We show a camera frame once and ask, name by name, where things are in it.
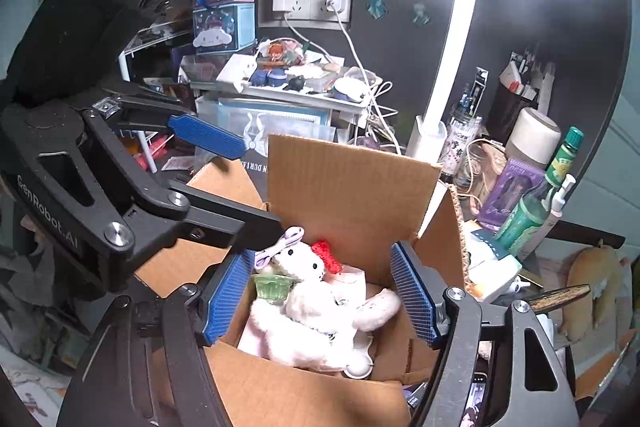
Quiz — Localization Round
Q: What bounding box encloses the white round plastic toy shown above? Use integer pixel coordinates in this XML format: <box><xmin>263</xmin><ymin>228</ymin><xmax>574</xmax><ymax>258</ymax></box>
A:
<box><xmin>342</xmin><ymin>334</ymin><xmax>376</xmax><ymax>380</ymax></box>

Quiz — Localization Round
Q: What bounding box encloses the patterned cloth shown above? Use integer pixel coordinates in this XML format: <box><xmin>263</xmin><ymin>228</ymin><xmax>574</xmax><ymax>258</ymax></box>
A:
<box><xmin>0</xmin><ymin>297</ymin><xmax>86</xmax><ymax>427</ymax></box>

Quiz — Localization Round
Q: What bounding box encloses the dark blue toy hat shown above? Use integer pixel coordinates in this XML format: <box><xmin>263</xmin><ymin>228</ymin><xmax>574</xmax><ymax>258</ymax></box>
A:
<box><xmin>248</xmin><ymin>70</ymin><xmax>288</xmax><ymax>88</ymax></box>

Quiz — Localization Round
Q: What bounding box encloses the brown patterned stick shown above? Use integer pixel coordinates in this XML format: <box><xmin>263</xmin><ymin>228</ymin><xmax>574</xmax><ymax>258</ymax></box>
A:
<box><xmin>527</xmin><ymin>284</ymin><xmax>592</xmax><ymax>313</ymax></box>

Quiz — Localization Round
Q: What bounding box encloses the black mesh pen holder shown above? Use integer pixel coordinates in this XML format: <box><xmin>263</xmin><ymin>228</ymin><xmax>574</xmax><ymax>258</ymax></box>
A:
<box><xmin>487</xmin><ymin>82</ymin><xmax>538</xmax><ymax>142</ymax></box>

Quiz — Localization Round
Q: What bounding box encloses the green glass bottle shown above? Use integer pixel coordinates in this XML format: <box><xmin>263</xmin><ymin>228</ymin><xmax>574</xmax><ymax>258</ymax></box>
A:
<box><xmin>495</xmin><ymin>127</ymin><xmax>585</xmax><ymax>253</ymax></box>

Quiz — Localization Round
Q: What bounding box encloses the brown cardboard box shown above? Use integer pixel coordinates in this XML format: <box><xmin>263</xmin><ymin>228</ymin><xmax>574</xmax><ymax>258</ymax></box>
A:
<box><xmin>134</xmin><ymin>134</ymin><xmax>473</xmax><ymax>427</ymax></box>

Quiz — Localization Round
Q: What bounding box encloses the orange-haired figurine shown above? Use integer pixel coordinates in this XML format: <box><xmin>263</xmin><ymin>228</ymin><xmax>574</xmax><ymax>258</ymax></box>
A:
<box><xmin>257</xmin><ymin>38</ymin><xmax>306</xmax><ymax>68</ymax></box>

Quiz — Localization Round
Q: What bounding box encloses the white wire rack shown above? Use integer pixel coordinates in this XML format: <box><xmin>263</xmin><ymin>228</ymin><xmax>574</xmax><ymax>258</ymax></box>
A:
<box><xmin>117</xmin><ymin>22</ymin><xmax>193</xmax><ymax>172</ymax></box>

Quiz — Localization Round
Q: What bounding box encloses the white desk lamp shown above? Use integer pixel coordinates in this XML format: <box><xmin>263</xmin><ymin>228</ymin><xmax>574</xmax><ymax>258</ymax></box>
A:
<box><xmin>405</xmin><ymin>0</ymin><xmax>601</xmax><ymax>158</ymax></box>

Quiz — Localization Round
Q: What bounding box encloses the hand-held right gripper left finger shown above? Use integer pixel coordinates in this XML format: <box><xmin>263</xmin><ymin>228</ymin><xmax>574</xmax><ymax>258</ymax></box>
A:
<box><xmin>56</xmin><ymin>248</ymin><xmax>257</xmax><ymax>427</ymax></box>

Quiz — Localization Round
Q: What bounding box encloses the clear gift bag white bow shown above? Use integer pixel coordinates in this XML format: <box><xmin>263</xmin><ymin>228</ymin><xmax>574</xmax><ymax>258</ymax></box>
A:
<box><xmin>217</xmin><ymin>99</ymin><xmax>331</xmax><ymax>188</ymax></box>

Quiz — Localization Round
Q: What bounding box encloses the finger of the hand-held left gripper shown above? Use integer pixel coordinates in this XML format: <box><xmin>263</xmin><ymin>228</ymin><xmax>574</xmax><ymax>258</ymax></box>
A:
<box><xmin>99</xmin><ymin>93</ymin><xmax>250</xmax><ymax>162</ymax></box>
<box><xmin>81</xmin><ymin>108</ymin><xmax>285</xmax><ymax>269</ymax></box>

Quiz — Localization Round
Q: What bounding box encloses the bundle of pens and cards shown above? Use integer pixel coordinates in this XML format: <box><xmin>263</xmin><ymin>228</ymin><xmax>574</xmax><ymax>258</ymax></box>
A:
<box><xmin>500</xmin><ymin>47</ymin><xmax>556</xmax><ymax>102</ymax></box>

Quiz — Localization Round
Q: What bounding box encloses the orange pink snack packet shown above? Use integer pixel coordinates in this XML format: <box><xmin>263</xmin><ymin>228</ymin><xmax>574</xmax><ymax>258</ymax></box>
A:
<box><xmin>237</xmin><ymin>264</ymin><xmax>383</xmax><ymax>358</ymax></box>

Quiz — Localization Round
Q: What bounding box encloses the small green cup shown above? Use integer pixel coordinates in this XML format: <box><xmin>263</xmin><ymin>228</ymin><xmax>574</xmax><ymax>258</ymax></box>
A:
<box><xmin>251</xmin><ymin>273</ymin><xmax>293</xmax><ymax>306</ymax></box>

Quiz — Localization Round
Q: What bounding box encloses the white power adapter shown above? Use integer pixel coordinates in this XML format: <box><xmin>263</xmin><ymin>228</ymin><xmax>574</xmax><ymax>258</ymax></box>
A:
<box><xmin>216</xmin><ymin>53</ymin><xmax>258</xmax><ymax>84</ymax></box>

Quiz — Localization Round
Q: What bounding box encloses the white wall socket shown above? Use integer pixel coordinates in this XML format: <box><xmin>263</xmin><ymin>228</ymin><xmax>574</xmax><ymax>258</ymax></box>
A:
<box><xmin>260</xmin><ymin>0</ymin><xmax>353</xmax><ymax>28</ymax></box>

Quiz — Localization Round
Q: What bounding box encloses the white pump bottle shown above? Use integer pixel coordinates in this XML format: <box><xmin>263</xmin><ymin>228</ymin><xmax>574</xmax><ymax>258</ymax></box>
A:
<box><xmin>535</xmin><ymin>174</ymin><xmax>576</xmax><ymax>248</ymax></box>

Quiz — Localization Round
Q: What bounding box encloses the white power cable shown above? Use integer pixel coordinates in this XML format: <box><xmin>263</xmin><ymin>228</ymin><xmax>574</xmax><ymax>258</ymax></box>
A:
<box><xmin>332</xmin><ymin>9</ymin><xmax>403</xmax><ymax>155</ymax></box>

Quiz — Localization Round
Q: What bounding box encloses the purple printed box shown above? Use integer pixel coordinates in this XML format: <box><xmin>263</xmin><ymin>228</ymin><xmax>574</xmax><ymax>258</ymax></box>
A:
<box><xmin>477</xmin><ymin>157</ymin><xmax>546</xmax><ymax>233</ymax></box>

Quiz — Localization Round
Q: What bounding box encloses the clear acrylic box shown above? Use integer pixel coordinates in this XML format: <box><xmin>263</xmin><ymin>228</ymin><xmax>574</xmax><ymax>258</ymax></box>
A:
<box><xmin>179</xmin><ymin>54</ymin><xmax>228</xmax><ymax>82</ymax></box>

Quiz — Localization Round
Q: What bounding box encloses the white teal carton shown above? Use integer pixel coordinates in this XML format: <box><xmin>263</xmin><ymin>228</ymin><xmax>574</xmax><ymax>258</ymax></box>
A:
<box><xmin>467</xmin><ymin>229</ymin><xmax>523</xmax><ymax>303</ymax></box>

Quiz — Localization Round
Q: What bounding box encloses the blue cartoon dog box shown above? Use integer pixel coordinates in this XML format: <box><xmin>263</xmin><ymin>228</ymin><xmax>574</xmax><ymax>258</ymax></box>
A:
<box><xmin>192</xmin><ymin>3</ymin><xmax>257</xmax><ymax>55</ymax></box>

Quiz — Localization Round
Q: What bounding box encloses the glass jar with pens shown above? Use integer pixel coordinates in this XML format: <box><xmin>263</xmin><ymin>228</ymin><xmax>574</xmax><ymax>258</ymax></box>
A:
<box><xmin>442</xmin><ymin>67</ymin><xmax>488</xmax><ymax>185</ymax></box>

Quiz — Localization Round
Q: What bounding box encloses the white cylinder humidifier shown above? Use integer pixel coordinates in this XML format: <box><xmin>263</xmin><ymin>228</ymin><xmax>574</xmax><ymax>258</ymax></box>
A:
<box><xmin>505</xmin><ymin>108</ymin><xmax>562</xmax><ymax>165</ymax></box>

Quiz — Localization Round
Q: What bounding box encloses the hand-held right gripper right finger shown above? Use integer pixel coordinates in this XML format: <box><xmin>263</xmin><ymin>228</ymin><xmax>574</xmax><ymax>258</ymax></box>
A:
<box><xmin>390</xmin><ymin>241</ymin><xmax>577</xmax><ymax>427</ymax></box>

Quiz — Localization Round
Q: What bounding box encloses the tan plush cushion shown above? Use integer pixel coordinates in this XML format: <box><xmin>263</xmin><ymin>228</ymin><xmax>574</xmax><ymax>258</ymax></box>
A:
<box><xmin>560</xmin><ymin>244</ymin><xmax>636</xmax><ymax>343</ymax></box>

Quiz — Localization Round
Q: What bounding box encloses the white cat plush red bow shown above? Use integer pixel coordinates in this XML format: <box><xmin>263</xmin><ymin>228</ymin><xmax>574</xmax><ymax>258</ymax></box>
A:
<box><xmin>248</xmin><ymin>239</ymin><xmax>402</xmax><ymax>370</ymax></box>

